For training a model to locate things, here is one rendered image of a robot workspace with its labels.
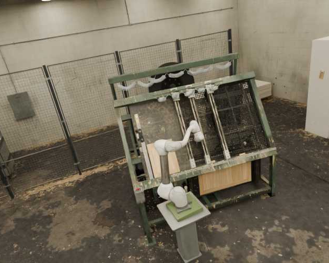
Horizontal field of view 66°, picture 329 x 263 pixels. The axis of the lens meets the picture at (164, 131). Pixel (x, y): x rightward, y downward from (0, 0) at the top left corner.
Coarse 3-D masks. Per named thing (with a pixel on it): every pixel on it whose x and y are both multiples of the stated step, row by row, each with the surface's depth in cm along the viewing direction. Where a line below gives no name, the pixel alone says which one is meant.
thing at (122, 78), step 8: (216, 56) 421; (224, 56) 420; (232, 56) 423; (176, 64) 410; (184, 64) 409; (192, 64) 412; (200, 64) 415; (208, 64) 419; (136, 72) 399; (144, 72) 398; (152, 72) 401; (160, 72) 404; (168, 72) 408; (112, 80) 392; (120, 80) 394; (112, 88) 400; (136, 168) 405
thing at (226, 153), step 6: (210, 84) 379; (210, 90) 372; (210, 96) 380; (210, 102) 378; (210, 108) 384; (216, 114) 378; (216, 120) 375; (216, 126) 378; (222, 132) 374; (222, 138) 375; (222, 144) 371; (222, 150) 376; (228, 156) 369
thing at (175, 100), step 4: (176, 88) 371; (172, 92) 369; (176, 92) 370; (176, 100) 368; (176, 104) 371; (176, 108) 370; (176, 112) 376; (180, 112) 370; (180, 116) 370; (180, 120) 368; (180, 124) 368; (184, 128) 367; (184, 132) 370; (188, 140) 365; (188, 144) 366; (188, 148) 363; (188, 152) 362; (188, 156) 366; (192, 156) 362; (192, 160) 361; (192, 164) 360
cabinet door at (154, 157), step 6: (150, 144) 363; (150, 150) 361; (156, 150) 363; (150, 156) 360; (156, 156) 362; (168, 156) 364; (174, 156) 365; (156, 162) 360; (174, 162) 363; (156, 168) 359; (174, 168) 362; (156, 174) 357
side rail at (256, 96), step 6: (252, 84) 394; (252, 90) 394; (258, 96) 392; (258, 102) 390; (258, 108) 389; (258, 114) 393; (264, 114) 389; (258, 120) 397; (264, 120) 387; (264, 126) 386; (264, 132) 388; (270, 132) 385; (264, 138) 393; (270, 138) 384; (270, 144) 382
